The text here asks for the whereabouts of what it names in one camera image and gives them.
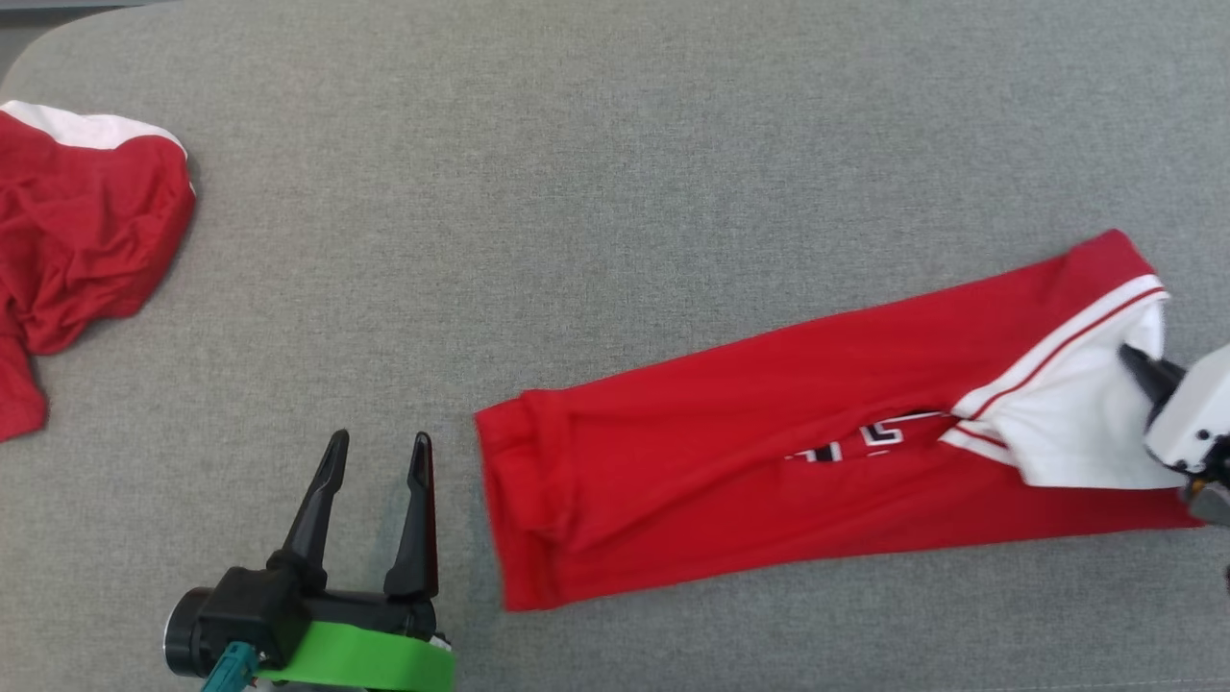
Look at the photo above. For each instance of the red garment with white trim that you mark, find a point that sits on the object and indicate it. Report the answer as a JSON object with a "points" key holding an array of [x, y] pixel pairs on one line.
{"points": [[86, 231]]}

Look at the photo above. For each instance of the red white basketball jersey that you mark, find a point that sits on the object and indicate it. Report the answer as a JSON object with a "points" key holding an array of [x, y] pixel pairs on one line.
{"points": [[721, 461]]}

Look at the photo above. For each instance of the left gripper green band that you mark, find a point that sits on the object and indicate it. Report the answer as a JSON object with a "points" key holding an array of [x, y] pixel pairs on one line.
{"points": [[365, 658]]}

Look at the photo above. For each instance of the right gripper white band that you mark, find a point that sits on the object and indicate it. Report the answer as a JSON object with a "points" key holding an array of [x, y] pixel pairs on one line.
{"points": [[1196, 413]]}

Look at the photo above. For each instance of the grey fabric sofa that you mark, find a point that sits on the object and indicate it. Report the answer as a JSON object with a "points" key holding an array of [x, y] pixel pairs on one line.
{"points": [[615, 192]]}

